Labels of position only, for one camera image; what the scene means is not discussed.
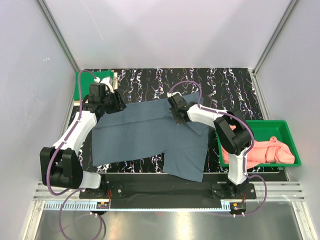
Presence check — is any blue-grey t-shirt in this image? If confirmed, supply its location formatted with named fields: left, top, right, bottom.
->
left=91, top=99, right=209, bottom=182

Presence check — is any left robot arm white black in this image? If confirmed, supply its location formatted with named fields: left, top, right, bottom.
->
left=39, top=81, right=126, bottom=198

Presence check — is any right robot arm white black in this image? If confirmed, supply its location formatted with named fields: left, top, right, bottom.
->
left=167, top=92, right=255, bottom=199

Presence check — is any folded green t-shirt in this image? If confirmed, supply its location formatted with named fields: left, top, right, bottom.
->
left=73, top=69, right=114, bottom=101

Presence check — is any folded beige t-shirt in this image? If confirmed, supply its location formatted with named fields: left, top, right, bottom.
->
left=73, top=70, right=118, bottom=107

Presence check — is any green plastic bin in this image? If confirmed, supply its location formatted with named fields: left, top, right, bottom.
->
left=215, top=119, right=302, bottom=168

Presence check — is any pink t-shirt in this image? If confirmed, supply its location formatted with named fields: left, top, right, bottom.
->
left=221, top=124, right=296, bottom=166

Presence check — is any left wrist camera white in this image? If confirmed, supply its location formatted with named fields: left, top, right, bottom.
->
left=94, top=76, right=113, bottom=87

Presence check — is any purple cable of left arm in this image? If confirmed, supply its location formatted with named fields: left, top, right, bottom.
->
left=46, top=69, right=106, bottom=240

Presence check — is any grey slotted cable duct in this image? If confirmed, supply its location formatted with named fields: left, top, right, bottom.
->
left=44, top=200, right=245, bottom=213

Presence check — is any aluminium frame rail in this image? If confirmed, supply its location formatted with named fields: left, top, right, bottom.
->
left=32, top=181, right=306, bottom=202

